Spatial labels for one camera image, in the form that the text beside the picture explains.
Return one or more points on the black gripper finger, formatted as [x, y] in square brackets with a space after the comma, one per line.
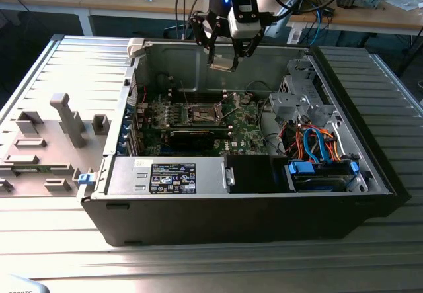
[211, 56]
[235, 63]

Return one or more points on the silver CPU plate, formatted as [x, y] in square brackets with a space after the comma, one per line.
[222, 63]

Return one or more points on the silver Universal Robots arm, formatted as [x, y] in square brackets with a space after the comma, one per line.
[281, 25]

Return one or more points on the black RAM slot bank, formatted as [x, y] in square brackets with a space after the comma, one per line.
[180, 96]
[185, 126]

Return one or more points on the CPU socket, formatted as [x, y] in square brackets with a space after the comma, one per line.
[203, 114]

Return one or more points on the green motherboard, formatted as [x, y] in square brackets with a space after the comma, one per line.
[244, 127]

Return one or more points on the white label tag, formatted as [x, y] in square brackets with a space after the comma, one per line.
[295, 36]

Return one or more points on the metal disk bay cage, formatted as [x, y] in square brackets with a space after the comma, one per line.
[287, 108]

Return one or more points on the black graphics card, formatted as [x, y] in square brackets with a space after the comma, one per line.
[191, 139]

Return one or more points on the black fan shroud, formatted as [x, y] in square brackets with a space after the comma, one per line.
[251, 174]

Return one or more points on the long wooden desk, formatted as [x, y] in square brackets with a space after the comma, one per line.
[99, 0]

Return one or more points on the cluttered wooden desk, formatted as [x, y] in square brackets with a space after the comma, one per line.
[363, 18]

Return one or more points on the hard disk in blue carrier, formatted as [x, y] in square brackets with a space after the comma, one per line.
[317, 182]

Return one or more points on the silver power supply with label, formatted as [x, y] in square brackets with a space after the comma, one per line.
[125, 174]

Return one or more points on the black open PC case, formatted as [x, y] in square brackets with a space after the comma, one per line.
[231, 220]

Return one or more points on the blue case latch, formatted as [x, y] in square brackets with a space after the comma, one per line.
[84, 179]

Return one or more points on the grey parts rack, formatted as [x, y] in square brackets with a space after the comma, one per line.
[49, 134]

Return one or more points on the green RAM stick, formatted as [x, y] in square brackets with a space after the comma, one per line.
[28, 169]

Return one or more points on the pale grey rounded device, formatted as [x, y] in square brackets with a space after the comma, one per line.
[20, 286]

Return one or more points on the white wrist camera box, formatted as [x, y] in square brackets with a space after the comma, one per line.
[244, 30]

